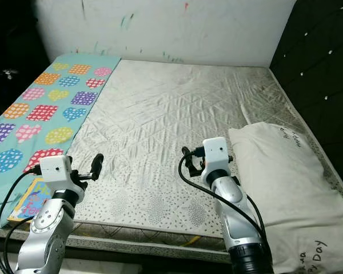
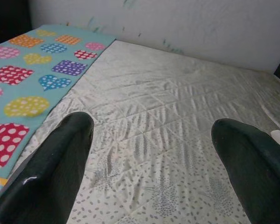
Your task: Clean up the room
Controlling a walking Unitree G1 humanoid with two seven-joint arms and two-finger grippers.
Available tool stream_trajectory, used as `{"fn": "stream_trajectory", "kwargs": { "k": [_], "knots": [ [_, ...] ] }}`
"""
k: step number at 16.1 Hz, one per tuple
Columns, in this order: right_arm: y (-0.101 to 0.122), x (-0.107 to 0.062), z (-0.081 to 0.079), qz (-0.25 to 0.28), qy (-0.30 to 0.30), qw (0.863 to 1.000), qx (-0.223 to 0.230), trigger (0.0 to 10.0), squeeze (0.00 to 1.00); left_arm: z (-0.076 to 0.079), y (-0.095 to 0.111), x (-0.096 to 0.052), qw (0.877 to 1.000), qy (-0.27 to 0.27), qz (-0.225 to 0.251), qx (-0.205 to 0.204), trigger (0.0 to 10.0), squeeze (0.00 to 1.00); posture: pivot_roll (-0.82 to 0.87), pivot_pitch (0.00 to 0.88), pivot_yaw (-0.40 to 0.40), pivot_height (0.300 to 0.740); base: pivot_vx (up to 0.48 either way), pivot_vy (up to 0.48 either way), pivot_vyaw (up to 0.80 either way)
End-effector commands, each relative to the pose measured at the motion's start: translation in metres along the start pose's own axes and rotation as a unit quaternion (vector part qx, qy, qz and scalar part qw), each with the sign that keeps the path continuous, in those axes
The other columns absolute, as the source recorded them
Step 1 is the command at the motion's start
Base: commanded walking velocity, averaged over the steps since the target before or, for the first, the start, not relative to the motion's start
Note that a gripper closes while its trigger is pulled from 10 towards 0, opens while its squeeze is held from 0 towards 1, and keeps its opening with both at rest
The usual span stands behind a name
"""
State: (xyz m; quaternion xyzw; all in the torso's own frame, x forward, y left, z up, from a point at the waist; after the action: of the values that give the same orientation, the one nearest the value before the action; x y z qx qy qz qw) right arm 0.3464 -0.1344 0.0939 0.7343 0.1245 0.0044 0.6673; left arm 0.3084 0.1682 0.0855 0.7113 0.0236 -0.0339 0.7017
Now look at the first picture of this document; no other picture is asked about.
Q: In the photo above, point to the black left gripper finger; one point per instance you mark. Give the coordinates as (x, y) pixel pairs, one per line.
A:
(97, 165)

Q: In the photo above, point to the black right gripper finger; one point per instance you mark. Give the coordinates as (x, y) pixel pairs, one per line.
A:
(185, 155)

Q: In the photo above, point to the blue children's board book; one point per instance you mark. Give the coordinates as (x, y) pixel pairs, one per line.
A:
(26, 206)

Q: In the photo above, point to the cream white pillow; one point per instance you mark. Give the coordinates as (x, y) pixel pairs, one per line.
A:
(291, 171)

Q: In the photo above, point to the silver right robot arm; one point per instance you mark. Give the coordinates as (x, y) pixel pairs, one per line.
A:
(237, 217)

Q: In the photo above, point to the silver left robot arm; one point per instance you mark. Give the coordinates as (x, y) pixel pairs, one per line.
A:
(46, 228)

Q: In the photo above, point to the quilted beige mattress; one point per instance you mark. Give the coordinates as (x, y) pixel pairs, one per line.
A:
(166, 125)

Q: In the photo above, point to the teal blanket with colourful shapes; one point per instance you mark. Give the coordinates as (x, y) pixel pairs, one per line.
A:
(34, 114)

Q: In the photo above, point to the black tufted headboard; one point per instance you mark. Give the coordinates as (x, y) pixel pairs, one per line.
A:
(320, 57)

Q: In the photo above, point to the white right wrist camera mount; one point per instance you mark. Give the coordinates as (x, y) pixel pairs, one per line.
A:
(216, 153)

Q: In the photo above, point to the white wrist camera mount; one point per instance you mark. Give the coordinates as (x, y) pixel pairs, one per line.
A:
(54, 170)
(216, 153)

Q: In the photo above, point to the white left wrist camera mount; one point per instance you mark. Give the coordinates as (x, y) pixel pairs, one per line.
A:
(54, 170)

